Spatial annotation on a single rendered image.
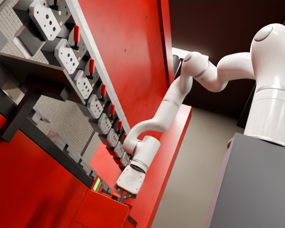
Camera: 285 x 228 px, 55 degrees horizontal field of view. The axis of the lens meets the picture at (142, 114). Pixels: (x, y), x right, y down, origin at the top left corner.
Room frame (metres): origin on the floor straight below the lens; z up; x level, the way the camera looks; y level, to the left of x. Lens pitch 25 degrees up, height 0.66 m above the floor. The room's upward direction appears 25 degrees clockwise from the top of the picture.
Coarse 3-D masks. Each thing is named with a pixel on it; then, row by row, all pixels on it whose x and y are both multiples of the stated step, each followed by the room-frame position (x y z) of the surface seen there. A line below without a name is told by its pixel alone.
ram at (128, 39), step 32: (96, 0) 0.95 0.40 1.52; (128, 0) 1.14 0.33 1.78; (96, 32) 1.06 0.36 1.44; (128, 32) 1.29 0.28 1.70; (160, 32) 1.67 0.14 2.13; (96, 64) 1.19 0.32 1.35; (128, 64) 1.47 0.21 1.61; (160, 64) 1.94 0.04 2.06; (128, 96) 1.67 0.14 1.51; (160, 96) 2.29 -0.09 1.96
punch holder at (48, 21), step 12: (24, 0) 0.77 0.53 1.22; (36, 0) 0.75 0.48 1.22; (48, 0) 0.77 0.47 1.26; (60, 0) 0.81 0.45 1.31; (24, 12) 0.77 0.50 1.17; (36, 12) 0.76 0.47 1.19; (48, 12) 0.80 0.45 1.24; (60, 12) 0.84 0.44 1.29; (36, 24) 0.80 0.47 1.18; (48, 24) 0.83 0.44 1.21; (48, 36) 0.86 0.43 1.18
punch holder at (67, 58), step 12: (72, 24) 0.94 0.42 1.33; (60, 36) 0.94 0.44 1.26; (72, 36) 0.95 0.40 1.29; (48, 48) 0.95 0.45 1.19; (60, 48) 0.93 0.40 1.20; (84, 48) 1.05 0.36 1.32; (48, 60) 1.02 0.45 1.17; (60, 60) 0.97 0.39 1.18; (72, 60) 1.02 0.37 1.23; (72, 72) 1.07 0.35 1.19
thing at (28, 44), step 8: (24, 24) 0.81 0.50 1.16; (32, 24) 0.82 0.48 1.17; (16, 32) 0.81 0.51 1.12; (24, 32) 0.81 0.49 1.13; (32, 32) 0.83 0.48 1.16; (16, 40) 0.82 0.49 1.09; (24, 40) 0.83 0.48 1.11; (32, 40) 0.85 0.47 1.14; (40, 40) 0.88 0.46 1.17; (24, 48) 0.86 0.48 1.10; (32, 48) 0.87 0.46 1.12; (24, 56) 0.88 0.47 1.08; (32, 56) 0.90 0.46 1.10
